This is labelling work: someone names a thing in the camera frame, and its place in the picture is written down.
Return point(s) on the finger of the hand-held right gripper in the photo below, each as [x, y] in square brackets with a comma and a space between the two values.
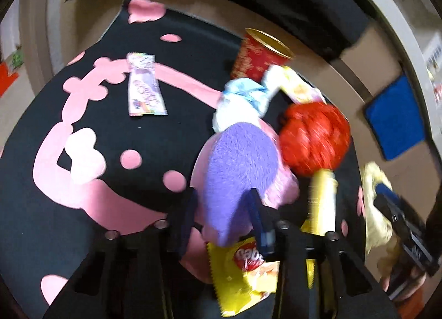
[388, 201]

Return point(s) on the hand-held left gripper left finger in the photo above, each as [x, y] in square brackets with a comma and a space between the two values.
[184, 224]

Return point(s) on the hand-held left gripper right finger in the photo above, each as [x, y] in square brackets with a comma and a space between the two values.
[258, 220]

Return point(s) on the pale yellow plush toy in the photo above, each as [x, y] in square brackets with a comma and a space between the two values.
[374, 222]

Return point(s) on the purple pink plush toy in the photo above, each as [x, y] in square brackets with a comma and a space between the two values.
[238, 167]

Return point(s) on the white blue wrapper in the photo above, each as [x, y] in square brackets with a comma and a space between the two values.
[238, 101]

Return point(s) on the red paper cup gold rim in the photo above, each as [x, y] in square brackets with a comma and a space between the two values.
[255, 58]

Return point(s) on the person's right hand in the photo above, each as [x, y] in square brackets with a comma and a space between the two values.
[417, 276]

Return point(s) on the yellow chips packet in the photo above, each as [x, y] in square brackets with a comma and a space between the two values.
[248, 281]

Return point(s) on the blue cloth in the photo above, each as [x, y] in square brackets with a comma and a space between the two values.
[395, 117]

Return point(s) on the yellow white snack wrapper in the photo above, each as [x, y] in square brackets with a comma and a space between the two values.
[297, 86]

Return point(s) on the purple white snack wrapper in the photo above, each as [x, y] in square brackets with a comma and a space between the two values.
[145, 88]

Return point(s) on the black mat with pink pattern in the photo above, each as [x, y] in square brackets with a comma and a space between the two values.
[172, 81]

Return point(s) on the red floor mat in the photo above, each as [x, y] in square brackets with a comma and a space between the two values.
[7, 79]

